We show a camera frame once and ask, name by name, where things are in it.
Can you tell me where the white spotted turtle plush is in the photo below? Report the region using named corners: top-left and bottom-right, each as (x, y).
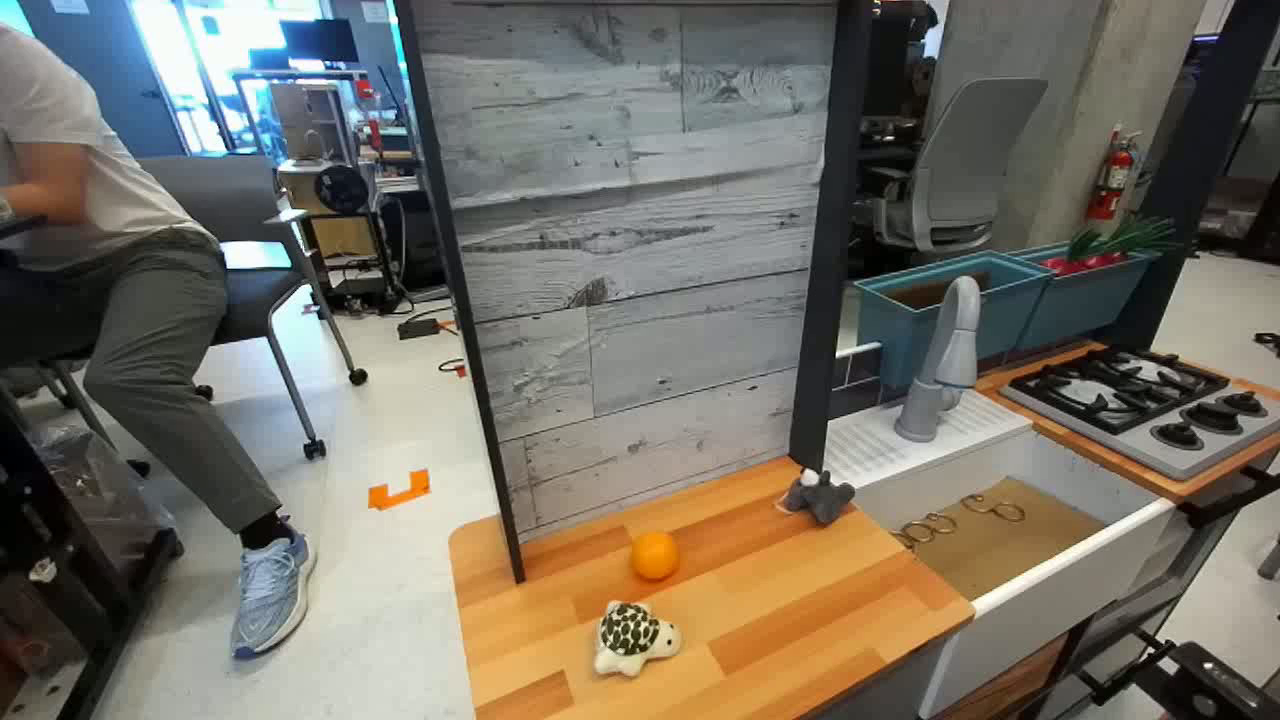
top-left (586, 594), bottom-right (683, 681)

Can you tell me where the person's bare forearm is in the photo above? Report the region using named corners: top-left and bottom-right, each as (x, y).
top-left (0, 137), bottom-right (93, 231)

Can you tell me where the gray wood-pattern backdrop panel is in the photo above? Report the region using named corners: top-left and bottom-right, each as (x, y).
top-left (395, 0), bottom-right (873, 582)

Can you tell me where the orange fruit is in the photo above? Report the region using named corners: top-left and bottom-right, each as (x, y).
top-left (629, 529), bottom-right (683, 582)

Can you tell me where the orange floor marker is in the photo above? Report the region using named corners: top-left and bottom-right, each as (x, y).
top-left (364, 469), bottom-right (434, 516)

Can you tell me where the black filament spool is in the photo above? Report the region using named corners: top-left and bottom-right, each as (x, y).
top-left (311, 163), bottom-right (377, 221)

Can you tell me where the white office chair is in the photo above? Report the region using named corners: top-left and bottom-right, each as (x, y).
top-left (862, 77), bottom-right (1051, 260)

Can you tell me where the shelf with lab equipment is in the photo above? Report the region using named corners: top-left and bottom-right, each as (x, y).
top-left (230, 64), bottom-right (405, 319)

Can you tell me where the light blue sneaker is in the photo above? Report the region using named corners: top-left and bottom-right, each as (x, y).
top-left (230, 529), bottom-right (320, 664)

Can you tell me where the gray chair with casters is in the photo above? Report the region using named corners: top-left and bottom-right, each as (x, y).
top-left (0, 152), bottom-right (370, 462)

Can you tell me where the dark computer monitor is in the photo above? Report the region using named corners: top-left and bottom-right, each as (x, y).
top-left (274, 15), bottom-right (364, 69)

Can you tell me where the seated person in gray trousers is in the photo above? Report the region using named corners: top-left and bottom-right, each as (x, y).
top-left (0, 25), bottom-right (290, 551)

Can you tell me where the green toy plant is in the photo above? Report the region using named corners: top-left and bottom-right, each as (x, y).
top-left (1064, 211), bottom-right (1184, 264)

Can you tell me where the red fire extinguisher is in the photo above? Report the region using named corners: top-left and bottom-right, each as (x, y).
top-left (1085, 124), bottom-right (1143, 229)

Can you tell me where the toy gas stove top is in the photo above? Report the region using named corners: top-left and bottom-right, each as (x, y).
top-left (994, 343), bottom-right (1280, 484)

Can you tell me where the black equipment cart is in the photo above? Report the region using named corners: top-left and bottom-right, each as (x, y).
top-left (0, 384), bottom-right (186, 720)

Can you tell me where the black metal frame post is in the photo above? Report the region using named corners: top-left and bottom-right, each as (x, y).
top-left (1112, 0), bottom-right (1280, 354)

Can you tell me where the black metal frame bar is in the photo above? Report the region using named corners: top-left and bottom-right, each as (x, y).
top-left (1056, 630), bottom-right (1280, 720)

